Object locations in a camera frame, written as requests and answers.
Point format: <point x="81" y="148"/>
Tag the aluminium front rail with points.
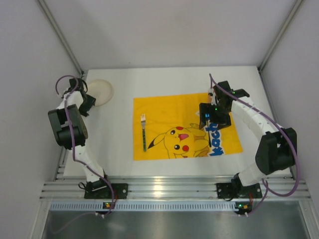
<point x="170" y="188"/>

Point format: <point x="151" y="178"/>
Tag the yellow Pikachu placemat cloth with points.
<point x="172" y="130"/>

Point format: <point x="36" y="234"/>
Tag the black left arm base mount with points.
<point x="100" y="190"/>

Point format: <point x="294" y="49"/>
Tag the aluminium corner frame post right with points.
<point x="281" y="33"/>

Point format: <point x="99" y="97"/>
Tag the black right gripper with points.
<point x="208" y="115"/>

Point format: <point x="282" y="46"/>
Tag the perforated cable duct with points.
<point x="150" y="206"/>

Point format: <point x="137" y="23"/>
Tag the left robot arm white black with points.
<point x="70" y="130"/>

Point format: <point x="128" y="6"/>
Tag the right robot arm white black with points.
<point x="277" y="149"/>

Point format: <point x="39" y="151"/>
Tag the aluminium corner frame post left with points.
<point x="58" y="32"/>

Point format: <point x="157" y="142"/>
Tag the cream round plate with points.
<point x="101" y="90"/>

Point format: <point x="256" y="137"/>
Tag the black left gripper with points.
<point x="87" y="102"/>

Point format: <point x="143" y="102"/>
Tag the aluminium corner frame post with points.
<point x="58" y="32"/>
<point x="281" y="33"/>

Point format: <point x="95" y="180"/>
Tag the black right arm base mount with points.
<point x="235" y="190"/>

